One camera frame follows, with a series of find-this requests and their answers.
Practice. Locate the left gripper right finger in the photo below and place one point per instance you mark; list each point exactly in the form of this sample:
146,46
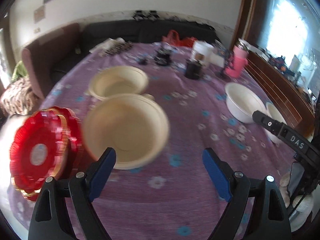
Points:
268,218

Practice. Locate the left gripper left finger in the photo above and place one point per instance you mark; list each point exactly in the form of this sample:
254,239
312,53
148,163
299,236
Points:
50,219

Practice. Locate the red plate with sticker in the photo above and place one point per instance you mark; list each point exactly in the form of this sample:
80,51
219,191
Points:
39,150

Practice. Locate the red plate with gold characters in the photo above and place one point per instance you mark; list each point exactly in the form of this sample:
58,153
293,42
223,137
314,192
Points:
75,148

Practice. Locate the white foam bowl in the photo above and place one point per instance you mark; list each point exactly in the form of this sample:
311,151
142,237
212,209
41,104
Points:
242,102

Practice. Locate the large cream bowl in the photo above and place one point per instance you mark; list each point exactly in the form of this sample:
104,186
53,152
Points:
134,125

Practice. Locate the small cream bowl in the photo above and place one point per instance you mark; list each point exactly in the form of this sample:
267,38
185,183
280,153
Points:
118,80

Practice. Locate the gloved right hand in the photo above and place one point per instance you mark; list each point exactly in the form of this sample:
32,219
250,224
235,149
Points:
303,210

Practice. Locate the wooden sideboard cabinet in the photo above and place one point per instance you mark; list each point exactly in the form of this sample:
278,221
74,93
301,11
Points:
295,110

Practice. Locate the purple floral tablecloth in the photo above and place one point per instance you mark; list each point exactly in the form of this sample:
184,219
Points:
172,197

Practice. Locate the pink thermos bottle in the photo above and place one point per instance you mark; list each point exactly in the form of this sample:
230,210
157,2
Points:
237,60

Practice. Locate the patterned blanket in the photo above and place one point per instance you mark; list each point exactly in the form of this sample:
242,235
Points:
18,98

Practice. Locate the white tissue pack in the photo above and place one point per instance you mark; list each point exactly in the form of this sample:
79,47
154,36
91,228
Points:
217,60

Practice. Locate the dark glass bottle with cork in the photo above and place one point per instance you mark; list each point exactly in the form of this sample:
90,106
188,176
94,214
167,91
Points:
193,70

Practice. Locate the green pillow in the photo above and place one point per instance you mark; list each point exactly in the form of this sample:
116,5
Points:
19,72

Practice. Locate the white plastic jar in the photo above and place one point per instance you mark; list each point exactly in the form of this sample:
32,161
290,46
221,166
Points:
201,51

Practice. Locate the maroon armchair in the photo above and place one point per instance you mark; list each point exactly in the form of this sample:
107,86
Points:
42,53

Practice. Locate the black charger plug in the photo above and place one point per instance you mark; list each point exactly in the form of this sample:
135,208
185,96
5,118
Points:
142,61

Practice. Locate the leopard print cloth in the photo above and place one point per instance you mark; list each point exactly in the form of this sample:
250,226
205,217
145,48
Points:
117,49

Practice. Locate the white cloth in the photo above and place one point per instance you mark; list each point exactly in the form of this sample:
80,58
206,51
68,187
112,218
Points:
107,44

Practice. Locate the red plastic bag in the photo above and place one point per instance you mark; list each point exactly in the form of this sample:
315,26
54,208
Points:
173,39

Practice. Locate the black leather sofa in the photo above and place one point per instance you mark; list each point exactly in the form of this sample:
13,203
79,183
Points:
145,31

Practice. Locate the black clamps on sofa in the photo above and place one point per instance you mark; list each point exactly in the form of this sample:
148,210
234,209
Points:
140,15

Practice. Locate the wall plaque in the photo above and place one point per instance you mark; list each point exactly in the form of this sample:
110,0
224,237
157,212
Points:
39,14

